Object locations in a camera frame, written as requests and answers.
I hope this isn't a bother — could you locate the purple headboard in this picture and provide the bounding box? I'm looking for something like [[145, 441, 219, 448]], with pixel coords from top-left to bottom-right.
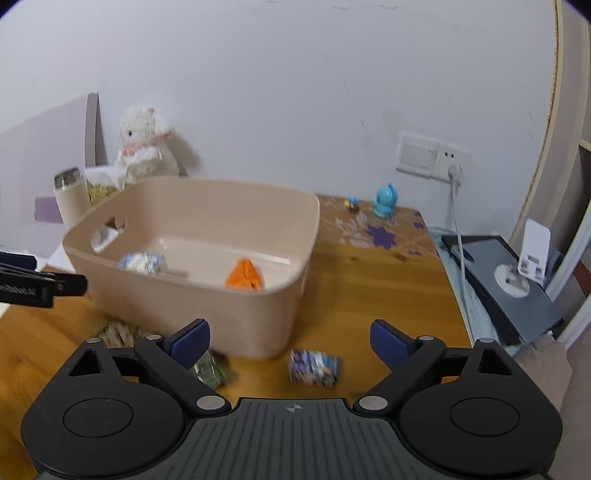
[[0, 92, 105, 259]]

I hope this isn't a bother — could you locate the white blue snack packet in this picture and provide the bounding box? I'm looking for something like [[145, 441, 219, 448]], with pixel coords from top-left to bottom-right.
[[117, 251, 167, 277]]

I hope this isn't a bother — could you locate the green snack packet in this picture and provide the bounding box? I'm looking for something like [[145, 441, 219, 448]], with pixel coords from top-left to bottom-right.
[[189, 351, 229, 386]]

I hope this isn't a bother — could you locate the white phone stand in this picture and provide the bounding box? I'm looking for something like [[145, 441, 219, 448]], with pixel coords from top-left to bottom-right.
[[494, 219, 552, 296]]

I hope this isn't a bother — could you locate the purple blue snack packet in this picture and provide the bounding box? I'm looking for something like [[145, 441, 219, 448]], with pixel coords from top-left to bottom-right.
[[288, 349, 342, 387]]

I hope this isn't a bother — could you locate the white plush lamb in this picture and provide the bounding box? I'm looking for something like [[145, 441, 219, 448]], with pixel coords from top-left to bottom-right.
[[113, 105, 181, 185]]

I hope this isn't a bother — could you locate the beige plastic basket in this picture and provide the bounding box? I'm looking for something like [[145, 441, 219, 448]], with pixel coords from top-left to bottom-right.
[[62, 178, 321, 361]]

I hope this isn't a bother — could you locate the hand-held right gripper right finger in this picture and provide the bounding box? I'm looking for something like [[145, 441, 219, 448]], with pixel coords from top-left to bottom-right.
[[353, 319, 515, 416]]

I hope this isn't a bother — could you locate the orange snack packet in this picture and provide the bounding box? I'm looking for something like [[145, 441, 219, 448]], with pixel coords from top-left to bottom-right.
[[225, 258, 265, 291]]

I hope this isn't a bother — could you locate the beige door frame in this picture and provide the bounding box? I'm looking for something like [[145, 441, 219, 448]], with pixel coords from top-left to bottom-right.
[[508, 0, 591, 259]]

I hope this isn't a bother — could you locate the white power cable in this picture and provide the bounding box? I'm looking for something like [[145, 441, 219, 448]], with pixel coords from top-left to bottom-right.
[[450, 182, 476, 342]]

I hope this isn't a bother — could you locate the beige thermos bottle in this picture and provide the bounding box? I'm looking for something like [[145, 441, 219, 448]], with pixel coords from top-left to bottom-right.
[[53, 167, 93, 229]]

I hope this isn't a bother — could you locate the beige cushion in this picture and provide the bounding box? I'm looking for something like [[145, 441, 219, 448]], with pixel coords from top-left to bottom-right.
[[512, 335, 591, 480]]

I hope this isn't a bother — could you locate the blue toy figurine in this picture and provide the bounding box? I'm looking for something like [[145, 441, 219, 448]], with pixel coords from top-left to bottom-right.
[[372, 182, 398, 219]]

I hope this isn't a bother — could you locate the black flat box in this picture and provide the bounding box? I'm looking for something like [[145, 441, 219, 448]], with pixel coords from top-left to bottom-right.
[[441, 234, 565, 344]]

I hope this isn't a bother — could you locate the white wall socket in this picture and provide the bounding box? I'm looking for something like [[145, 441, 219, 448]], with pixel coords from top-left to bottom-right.
[[431, 141, 469, 183]]

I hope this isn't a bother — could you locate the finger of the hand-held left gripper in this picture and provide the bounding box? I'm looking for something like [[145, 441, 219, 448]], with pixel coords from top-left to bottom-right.
[[0, 251, 38, 271], [0, 265, 88, 308]]

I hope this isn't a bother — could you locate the floral table mat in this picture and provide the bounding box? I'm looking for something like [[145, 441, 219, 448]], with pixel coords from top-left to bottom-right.
[[314, 194, 439, 259]]

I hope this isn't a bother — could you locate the white light switch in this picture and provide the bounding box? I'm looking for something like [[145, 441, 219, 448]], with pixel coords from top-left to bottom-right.
[[396, 131, 439, 178]]

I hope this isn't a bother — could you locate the brown snack packet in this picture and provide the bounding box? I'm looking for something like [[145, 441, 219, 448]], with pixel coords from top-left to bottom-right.
[[99, 320, 158, 349]]

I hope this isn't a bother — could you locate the clear plastic snack bag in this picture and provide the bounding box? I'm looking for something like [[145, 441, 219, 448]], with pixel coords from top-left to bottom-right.
[[83, 157, 132, 206]]

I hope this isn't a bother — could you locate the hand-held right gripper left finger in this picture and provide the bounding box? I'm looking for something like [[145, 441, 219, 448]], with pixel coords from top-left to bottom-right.
[[67, 319, 232, 416]]

